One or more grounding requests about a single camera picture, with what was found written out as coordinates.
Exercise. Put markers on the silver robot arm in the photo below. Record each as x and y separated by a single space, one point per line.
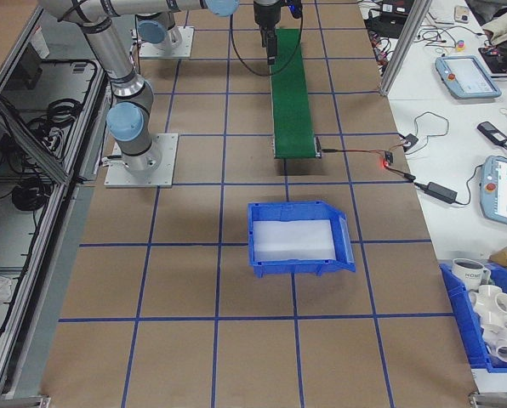
153 30
117 64

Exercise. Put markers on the green belt conveyor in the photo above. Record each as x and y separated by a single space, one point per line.
292 106

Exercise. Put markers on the black electronics box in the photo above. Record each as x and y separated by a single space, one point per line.
385 23

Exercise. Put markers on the controller board with red LED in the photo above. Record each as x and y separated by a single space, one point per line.
387 159

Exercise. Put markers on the small black module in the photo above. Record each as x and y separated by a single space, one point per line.
408 142

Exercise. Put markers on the small colourful toy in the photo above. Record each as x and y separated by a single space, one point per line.
460 44

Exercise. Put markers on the white foam pad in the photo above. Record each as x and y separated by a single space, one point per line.
294 240

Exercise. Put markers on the light blue teach pendant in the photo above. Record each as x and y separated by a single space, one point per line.
468 76
506 195

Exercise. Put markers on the white side table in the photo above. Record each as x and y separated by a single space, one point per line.
462 140

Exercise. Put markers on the small blue plastic bin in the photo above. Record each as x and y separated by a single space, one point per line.
300 268

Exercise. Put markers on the slim black power adapter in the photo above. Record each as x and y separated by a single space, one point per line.
441 191

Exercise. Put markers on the red black circuit board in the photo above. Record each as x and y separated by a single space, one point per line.
493 55

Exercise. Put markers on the small white box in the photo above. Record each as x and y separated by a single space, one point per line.
41 42

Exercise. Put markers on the black handheld device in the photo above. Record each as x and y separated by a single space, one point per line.
491 132

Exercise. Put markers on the beige cloth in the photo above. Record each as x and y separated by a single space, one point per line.
506 25

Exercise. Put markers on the black rectangular box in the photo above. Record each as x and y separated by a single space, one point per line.
28 70

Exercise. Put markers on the white mug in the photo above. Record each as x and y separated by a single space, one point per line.
468 274

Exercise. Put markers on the yellow brown object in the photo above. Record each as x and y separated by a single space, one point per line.
506 255

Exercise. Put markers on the large blue plastic bin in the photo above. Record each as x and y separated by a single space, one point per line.
462 314

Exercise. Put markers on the white PVC pipe fitting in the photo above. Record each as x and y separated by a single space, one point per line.
491 302
502 344

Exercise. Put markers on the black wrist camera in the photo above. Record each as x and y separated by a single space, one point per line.
294 7

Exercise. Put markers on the white square base plate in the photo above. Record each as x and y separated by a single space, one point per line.
185 42
168 170

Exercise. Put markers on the aluminium profile post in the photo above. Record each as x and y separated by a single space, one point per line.
400 47

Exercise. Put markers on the V-shaped metal bar frame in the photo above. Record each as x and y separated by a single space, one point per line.
36 151

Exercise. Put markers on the aluminium extrusion rail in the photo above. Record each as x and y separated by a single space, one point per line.
491 401
36 401

